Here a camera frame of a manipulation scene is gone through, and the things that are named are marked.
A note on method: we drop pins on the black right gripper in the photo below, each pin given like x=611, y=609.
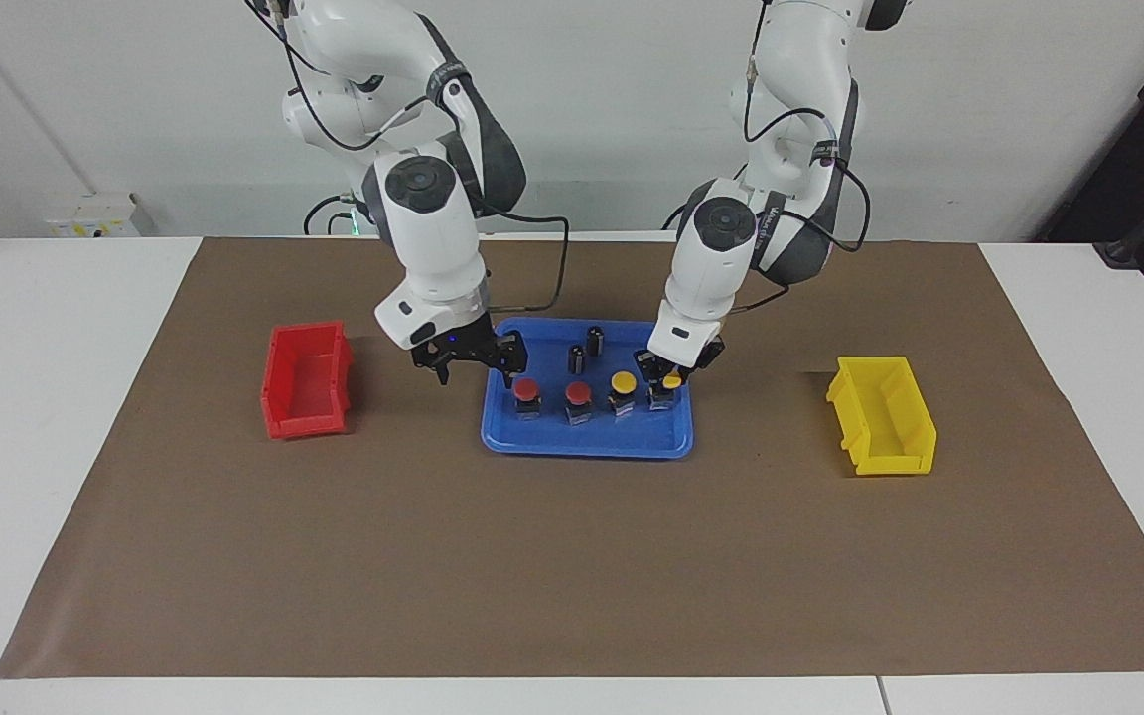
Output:
x=463, y=346

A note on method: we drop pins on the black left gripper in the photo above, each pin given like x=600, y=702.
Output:
x=701, y=356

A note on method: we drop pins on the yellow push button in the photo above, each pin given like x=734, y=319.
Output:
x=672, y=381
x=623, y=381

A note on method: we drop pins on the red push button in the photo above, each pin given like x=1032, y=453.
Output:
x=526, y=387
x=578, y=392

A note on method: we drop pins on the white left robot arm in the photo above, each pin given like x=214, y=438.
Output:
x=721, y=248

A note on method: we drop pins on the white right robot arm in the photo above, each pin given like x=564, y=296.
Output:
x=433, y=238

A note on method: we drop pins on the blue plastic tray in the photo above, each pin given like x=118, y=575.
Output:
x=592, y=442

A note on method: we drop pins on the small black cylinder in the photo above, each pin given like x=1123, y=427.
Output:
x=577, y=359
x=594, y=341

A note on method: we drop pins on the red plastic storage bin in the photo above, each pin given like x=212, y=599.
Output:
x=304, y=425

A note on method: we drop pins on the brown paper table mat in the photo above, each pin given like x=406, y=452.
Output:
x=572, y=556

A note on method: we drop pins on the yellow plastic storage bin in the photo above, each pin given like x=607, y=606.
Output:
x=895, y=465

